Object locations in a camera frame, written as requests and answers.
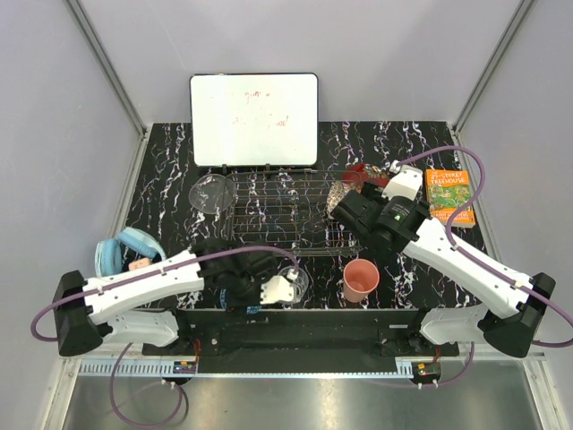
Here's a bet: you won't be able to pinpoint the purple floor cable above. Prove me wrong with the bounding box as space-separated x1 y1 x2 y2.
108 342 193 429

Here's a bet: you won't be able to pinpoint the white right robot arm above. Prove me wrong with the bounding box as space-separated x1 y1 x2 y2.
327 181 555 358

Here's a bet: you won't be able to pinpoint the red floral bowl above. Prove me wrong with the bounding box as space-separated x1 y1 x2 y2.
342 163 389 187

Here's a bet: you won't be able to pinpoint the blue triangle pattern bowl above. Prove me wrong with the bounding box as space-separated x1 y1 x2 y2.
219 288 261 314

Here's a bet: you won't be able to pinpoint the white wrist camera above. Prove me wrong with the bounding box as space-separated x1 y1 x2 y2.
260 268 298 305
382 160 423 201

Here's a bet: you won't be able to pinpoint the metal wire dish rack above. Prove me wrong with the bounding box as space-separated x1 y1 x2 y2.
221 168 362 257

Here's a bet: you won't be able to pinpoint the grey cable duct rail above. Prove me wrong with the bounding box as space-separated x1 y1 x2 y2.
78 357 439 380

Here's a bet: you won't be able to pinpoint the white dry-erase board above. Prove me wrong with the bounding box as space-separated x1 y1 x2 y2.
189 73 319 167

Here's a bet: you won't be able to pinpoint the orange treehouse book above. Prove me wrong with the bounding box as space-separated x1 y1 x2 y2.
424 169 472 226

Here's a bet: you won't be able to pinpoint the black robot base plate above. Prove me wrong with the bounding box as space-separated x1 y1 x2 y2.
142 309 459 366

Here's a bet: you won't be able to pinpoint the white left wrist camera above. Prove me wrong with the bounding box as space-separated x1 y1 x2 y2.
260 268 298 305

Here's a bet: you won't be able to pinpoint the pink plastic cup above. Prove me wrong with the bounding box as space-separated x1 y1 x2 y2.
343 259 380 303

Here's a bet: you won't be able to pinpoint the pink cube block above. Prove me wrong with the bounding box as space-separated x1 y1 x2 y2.
128 257 152 271

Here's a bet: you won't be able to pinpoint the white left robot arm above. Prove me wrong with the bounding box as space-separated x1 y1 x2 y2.
53 238 278 357

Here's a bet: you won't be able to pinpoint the clear glass plate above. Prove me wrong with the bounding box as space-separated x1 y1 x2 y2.
189 174 236 215

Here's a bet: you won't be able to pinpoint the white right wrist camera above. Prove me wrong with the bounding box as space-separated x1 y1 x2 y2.
382 160 423 201

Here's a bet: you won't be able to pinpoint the brown patterned bowl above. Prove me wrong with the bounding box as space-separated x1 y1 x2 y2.
326 181 361 220

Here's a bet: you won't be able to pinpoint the clear drinking glass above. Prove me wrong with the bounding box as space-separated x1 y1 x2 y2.
278 266 309 305

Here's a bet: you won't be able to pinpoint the light blue headphones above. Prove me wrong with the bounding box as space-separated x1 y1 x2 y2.
94 227 167 278

